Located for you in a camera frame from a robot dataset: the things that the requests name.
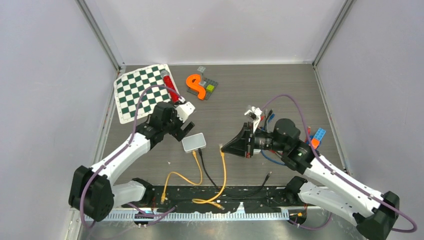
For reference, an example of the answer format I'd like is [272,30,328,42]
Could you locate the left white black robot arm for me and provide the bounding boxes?
[68,101,196,222]

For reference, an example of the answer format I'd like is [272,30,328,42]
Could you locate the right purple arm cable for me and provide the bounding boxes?
[261,94,418,234]

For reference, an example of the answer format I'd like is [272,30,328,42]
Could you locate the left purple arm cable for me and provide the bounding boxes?
[79,84,186,230]

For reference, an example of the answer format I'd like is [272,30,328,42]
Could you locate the blue ethernet cable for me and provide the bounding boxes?
[259,113,288,167]

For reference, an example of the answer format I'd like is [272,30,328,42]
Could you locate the yellow-green lego brick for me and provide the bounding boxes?
[206,84,215,93]

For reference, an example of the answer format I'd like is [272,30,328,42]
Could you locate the blue orange lego bricks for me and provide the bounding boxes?
[305,126,327,149]

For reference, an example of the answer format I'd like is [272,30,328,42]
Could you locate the red ethernet cable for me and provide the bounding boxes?
[258,113,312,156]

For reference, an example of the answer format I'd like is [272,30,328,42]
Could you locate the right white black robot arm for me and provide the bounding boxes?
[221,118,400,240]

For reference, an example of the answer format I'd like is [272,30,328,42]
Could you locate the red toy microphone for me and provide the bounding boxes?
[160,69,180,103]

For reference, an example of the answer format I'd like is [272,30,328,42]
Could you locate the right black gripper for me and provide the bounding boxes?
[222,121,288,158]

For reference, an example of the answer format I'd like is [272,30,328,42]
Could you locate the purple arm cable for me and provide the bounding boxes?
[79,84,186,230]
[261,94,418,234]

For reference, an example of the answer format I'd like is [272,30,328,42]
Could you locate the grey lego tower piece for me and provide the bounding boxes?
[197,66,206,87]

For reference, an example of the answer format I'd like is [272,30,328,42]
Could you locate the yellow ethernet cable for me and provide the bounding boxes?
[160,150,204,205]
[192,144,228,211]

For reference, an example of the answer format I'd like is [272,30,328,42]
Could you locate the black mounting base plate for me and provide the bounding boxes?
[121,185,319,214]

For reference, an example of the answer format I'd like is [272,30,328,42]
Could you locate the orange S-shaped toy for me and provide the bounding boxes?
[185,74,206,100]

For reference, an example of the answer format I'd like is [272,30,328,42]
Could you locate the black power cable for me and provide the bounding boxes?
[198,149,273,200]

